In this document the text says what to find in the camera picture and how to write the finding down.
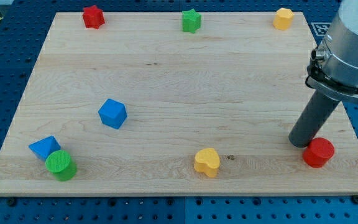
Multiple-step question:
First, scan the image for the fiducial marker tag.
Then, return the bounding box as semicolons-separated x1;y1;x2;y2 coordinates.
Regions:
311;22;331;37

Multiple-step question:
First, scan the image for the red star block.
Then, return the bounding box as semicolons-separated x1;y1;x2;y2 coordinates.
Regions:
82;5;105;29

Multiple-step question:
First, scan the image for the green star block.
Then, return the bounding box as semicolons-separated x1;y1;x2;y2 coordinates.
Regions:
181;9;201;34

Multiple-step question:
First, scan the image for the wooden board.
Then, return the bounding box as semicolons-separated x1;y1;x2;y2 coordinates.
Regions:
0;12;358;197

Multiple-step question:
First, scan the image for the blue cube block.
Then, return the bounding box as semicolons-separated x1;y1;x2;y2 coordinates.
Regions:
98;99;127;129

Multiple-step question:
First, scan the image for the blue triangle block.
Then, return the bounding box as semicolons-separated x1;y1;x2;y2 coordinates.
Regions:
29;136;61;161

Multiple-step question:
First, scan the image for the green cylinder block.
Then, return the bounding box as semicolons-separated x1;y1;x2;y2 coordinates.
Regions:
45;150;77;182

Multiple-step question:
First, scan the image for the red cylinder block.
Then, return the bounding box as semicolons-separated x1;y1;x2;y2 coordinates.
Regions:
303;138;335;168

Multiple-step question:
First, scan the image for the yellow hexagon block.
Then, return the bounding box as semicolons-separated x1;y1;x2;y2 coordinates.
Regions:
273;7;294;30

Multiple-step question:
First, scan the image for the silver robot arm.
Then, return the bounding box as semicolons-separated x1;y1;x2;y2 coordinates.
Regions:
305;0;358;105

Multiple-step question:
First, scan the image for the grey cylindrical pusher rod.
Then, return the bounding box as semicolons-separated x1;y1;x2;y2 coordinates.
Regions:
288;90;339;148

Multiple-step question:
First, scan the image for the yellow heart block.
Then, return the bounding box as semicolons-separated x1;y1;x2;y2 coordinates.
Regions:
193;148;220;178

